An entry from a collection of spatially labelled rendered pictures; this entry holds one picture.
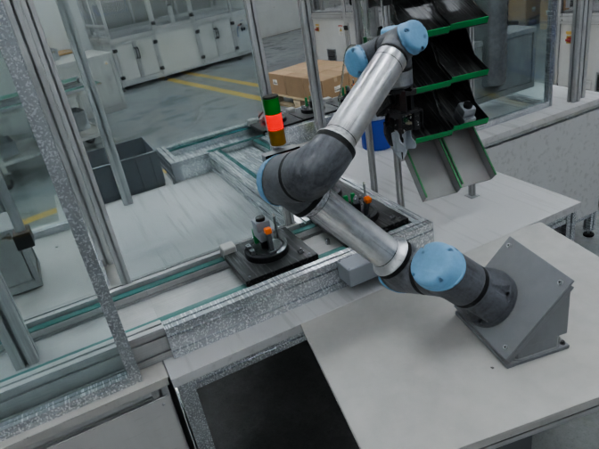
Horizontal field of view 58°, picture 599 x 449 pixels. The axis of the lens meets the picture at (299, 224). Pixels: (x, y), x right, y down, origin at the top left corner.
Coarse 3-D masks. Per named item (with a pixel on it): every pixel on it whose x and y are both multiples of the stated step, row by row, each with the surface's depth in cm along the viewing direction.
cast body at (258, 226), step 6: (258, 216) 167; (264, 216) 167; (252, 222) 168; (258, 222) 166; (264, 222) 166; (252, 228) 170; (258, 228) 166; (258, 234) 166; (264, 234) 166; (258, 240) 168; (264, 240) 167
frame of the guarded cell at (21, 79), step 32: (0, 0) 202; (0, 32) 103; (32, 96) 109; (32, 128) 111; (64, 192) 119; (96, 256) 207; (96, 288) 129; (128, 352) 139; (128, 384) 142; (32, 416) 134
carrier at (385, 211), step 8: (352, 192) 185; (352, 200) 186; (360, 200) 195; (376, 200) 193; (360, 208) 182; (376, 208) 183; (384, 208) 187; (368, 216) 178; (376, 216) 180; (384, 216) 181; (400, 216) 180; (384, 224) 176; (392, 224) 176; (400, 224) 178; (328, 232) 180; (336, 240) 176
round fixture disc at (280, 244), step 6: (276, 240) 174; (282, 240) 174; (252, 246) 173; (258, 246) 172; (276, 246) 171; (282, 246) 170; (288, 246) 171; (246, 252) 170; (258, 252) 169; (264, 252) 168; (282, 252) 167; (246, 258) 170; (252, 258) 167; (258, 258) 166; (264, 258) 166; (270, 258) 166; (276, 258) 167
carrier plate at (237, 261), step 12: (252, 240) 181; (288, 240) 177; (300, 240) 176; (240, 252) 175; (288, 252) 170; (312, 252) 168; (228, 264) 173; (240, 264) 168; (252, 264) 167; (264, 264) 166; (276, 264) 165; (288, 264) 164; (300, 264) 165; (240, 276) 163; (252, 276) 161; (264, 276) 161
